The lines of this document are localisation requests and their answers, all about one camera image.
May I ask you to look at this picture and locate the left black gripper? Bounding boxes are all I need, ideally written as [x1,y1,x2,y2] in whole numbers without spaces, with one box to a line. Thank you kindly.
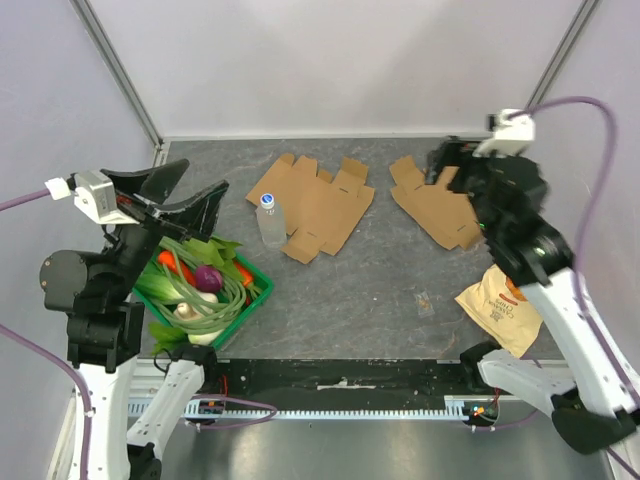
[103,155,230,296]

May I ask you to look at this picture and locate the brown cardboard box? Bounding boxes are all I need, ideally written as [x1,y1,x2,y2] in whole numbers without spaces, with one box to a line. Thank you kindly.
[246,153,375,264]

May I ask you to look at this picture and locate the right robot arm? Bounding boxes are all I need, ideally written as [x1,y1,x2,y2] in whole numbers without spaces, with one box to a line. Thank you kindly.
[425,136,639,454]

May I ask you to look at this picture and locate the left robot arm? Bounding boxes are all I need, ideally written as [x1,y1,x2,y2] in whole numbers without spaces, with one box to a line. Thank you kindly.
[39,159,229,479]

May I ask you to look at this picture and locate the orange carrot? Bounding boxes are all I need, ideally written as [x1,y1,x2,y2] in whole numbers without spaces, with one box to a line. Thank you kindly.
[156,250,196,287]

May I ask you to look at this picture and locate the purple onion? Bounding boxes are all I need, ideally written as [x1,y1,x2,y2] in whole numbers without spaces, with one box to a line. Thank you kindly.
[194,265,224,294]

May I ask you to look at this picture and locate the green leafy vegetable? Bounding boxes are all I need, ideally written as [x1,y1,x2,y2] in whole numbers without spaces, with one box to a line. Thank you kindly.
[134,237,246,356]

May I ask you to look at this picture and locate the green plastic basket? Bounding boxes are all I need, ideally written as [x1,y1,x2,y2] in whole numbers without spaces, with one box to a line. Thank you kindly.
[133,254,273,349]

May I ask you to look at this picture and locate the clear plastic water bottle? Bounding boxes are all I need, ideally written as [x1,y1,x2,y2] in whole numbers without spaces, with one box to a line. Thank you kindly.
[256,193,287,250]

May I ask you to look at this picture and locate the white mushroom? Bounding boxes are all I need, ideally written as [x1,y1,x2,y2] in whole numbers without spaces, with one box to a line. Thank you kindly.
[174,302,202,322]

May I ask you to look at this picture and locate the green long beans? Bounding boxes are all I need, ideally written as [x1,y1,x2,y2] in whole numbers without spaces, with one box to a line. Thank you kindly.
[149,237,251,335]

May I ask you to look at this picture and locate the small clear plastic wrapper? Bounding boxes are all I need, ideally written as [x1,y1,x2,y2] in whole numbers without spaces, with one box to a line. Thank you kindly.
[414,292,434,318]

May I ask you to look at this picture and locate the beige cassava chips bag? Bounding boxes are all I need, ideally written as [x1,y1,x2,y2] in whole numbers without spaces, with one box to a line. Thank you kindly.
[455,265,543,358]

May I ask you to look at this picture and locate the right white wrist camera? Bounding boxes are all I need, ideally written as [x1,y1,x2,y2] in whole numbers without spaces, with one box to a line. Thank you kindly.
[473,109,535,158]

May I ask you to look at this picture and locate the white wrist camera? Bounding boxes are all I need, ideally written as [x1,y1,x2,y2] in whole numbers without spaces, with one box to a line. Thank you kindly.
[45,170,138,225]
[473,109,535,158]

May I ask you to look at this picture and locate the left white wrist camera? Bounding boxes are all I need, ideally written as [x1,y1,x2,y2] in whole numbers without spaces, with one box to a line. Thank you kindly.
[45,170,138,225]

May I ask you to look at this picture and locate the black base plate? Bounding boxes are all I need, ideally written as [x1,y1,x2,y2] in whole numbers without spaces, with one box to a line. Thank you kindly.
[199,359,495,412]

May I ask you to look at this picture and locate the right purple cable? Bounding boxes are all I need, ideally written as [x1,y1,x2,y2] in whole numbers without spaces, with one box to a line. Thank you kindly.
[462,96,640,480]

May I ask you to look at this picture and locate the purple cable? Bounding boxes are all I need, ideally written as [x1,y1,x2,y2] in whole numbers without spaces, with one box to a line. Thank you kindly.
[0,189,279,480]
[462,96,640,480]

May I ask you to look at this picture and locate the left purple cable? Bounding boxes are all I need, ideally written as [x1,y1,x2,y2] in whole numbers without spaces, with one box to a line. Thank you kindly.
[0,189,279,480]

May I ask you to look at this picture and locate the grey cable duct rail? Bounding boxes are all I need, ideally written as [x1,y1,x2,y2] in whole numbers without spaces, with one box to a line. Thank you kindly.
[182,396,494,422]

